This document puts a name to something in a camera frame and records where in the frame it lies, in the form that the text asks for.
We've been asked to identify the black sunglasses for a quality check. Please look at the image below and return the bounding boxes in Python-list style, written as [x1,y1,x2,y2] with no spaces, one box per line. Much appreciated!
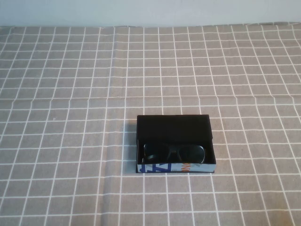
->
[142,142,206,164]

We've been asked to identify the black printed glasses case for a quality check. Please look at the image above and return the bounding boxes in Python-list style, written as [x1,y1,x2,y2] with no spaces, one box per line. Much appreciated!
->
[135,114,217,175]

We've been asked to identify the grey white checked tablecloth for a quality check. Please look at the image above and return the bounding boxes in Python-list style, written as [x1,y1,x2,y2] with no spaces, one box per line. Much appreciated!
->
[0,24,301,226]

